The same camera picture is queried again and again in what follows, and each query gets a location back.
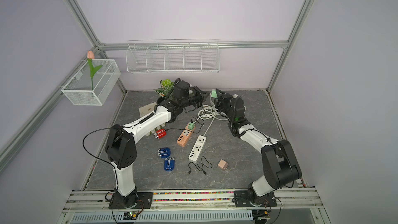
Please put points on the blue electric shaver lower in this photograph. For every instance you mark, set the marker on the blue electric shaver lower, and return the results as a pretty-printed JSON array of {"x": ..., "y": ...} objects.
[{"x": 169, "y": 164}]

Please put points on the red electric shaver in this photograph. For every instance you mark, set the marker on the red electric shaver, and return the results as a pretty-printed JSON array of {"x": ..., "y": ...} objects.
[{"x": 160, "y": 133}]

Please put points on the green charger adapter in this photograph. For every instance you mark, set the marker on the green charger adapter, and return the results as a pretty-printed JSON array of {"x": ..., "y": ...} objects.
[
  {"x": 191, "y": 125},
  {"x": 214, "y": 94}
]

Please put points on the blue electric shaver upper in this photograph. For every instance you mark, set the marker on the blue electric shaver upper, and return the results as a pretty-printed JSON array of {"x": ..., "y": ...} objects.
[{"x": 164, "y": 152}]

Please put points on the artificial pink tulip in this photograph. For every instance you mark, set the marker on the artificial pink tulip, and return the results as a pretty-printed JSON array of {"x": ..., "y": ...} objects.
[{"x": 93, "y": 69}]

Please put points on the green charger adapter top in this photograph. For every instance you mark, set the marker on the green charger adapter top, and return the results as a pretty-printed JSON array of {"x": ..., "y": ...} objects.
[{"x": 191, "y": 125}]

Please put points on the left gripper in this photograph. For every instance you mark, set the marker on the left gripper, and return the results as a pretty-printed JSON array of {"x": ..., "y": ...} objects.
[{"x": 201, "y": 95}]

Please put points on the white mesh wall basket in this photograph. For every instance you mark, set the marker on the white mesh wall basket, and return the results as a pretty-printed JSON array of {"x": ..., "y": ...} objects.
[{"x": 78, "y": 88}]

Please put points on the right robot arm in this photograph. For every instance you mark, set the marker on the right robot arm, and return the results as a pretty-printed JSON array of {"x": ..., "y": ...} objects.
[{"x": 279, "y": 163}]

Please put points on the potted green plant black vase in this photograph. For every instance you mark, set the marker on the potted green plant black vase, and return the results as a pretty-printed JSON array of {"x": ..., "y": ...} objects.
[{"x": 165, "y": 89}]

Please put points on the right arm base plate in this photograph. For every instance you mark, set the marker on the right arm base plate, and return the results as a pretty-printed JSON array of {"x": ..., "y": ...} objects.
[{"x": 248, "y": 198}]

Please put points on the blue electric shaver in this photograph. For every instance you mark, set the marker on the blue electric shaver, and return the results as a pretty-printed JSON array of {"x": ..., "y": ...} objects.
[
  {"x": 169, "y": 164},
  {"x": 164, "y": 152}
]

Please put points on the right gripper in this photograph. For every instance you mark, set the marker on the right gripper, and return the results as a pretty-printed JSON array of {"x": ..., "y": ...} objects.
[{"x": 223, "y": 99}]

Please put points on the white vented cable duct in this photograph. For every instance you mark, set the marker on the white vented cable duct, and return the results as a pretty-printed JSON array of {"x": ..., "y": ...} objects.
[{"x": 162, "y": 217}]

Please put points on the white wire wall shelf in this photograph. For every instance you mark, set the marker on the white wire wall shelf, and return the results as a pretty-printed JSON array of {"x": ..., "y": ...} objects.
[{"x": 173, "y": 56}]

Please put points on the pink charger adapter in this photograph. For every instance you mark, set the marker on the pink charger adapter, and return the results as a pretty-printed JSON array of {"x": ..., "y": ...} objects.
[{"x": 223, "y": 165}]

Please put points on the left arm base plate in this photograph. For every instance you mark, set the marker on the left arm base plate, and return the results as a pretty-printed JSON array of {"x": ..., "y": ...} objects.
[{"x": 135, "y": 200}]

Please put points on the white power strip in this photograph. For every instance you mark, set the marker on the white power strip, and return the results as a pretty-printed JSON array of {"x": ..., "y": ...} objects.
[{"x": 197, "y": 148}]

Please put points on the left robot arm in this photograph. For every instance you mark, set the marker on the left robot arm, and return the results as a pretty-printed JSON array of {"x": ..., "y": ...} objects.
[{"x": 122, "y": 139}]

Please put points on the orange power strip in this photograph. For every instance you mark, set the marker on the orange power strip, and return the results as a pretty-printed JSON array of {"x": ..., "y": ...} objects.
[{"x": 184, "y": 137}]

